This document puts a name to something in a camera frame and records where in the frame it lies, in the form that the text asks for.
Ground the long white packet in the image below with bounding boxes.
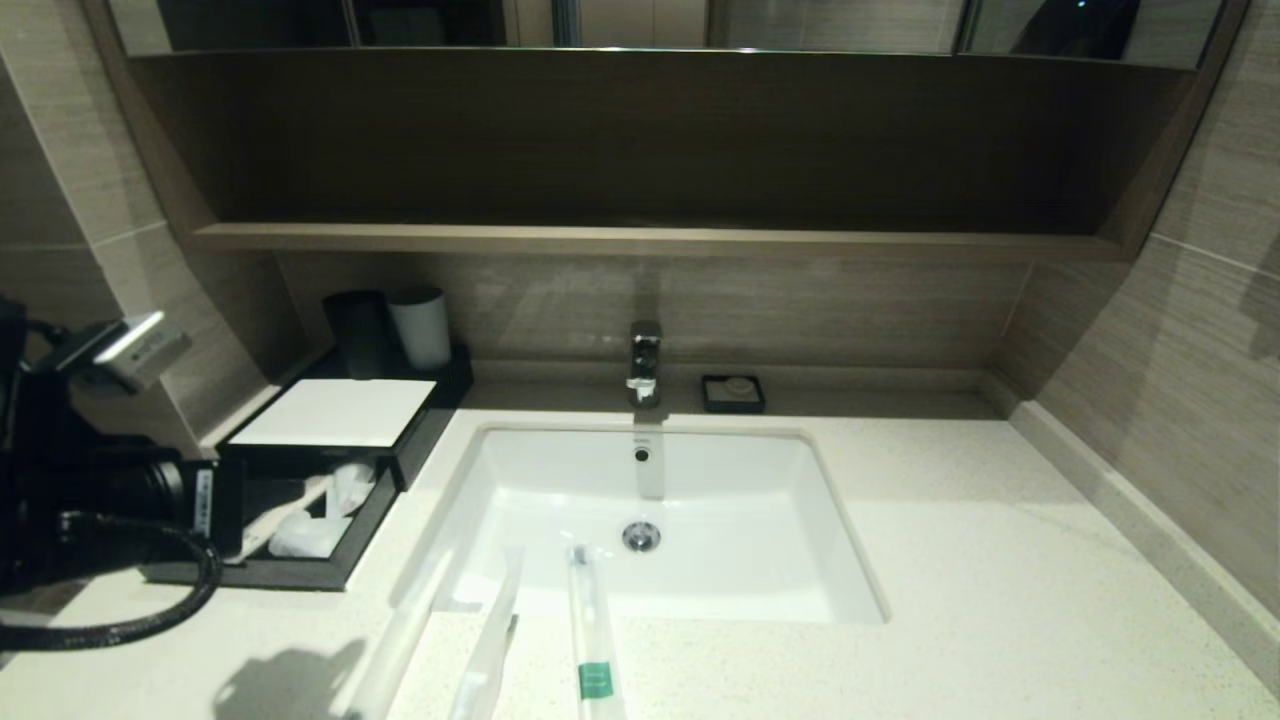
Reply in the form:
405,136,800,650
343,545,461,720

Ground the black box with white lid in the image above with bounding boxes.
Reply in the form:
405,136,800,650
215,345,476,493

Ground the wrapped beige comb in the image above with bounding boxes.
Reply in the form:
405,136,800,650
238,476,336,565

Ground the white packet with pink item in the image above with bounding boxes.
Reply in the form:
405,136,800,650
325,461,380,521

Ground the black cup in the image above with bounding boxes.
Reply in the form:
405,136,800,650
322,290,396,381

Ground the white cup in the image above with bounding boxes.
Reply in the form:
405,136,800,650
387,287,453,372

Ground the wrapped toothbrush with green label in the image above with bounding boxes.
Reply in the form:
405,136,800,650
565,543,629,720

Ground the chrome faucet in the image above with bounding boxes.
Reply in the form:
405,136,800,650
626,320,664,408

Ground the white ceramic sink basin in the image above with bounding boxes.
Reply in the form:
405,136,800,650
390,422,891,626

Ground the black soap dish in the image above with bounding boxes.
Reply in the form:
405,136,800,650
700,373,767,414

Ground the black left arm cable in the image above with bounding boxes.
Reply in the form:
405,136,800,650
0,512,224,652

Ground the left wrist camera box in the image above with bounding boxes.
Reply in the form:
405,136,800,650
55,311,194,394

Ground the brown wooden wall shelf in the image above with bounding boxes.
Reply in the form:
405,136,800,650
80,45,1251,263

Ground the wall mirror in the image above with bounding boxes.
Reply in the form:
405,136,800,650
105,0,1231,69

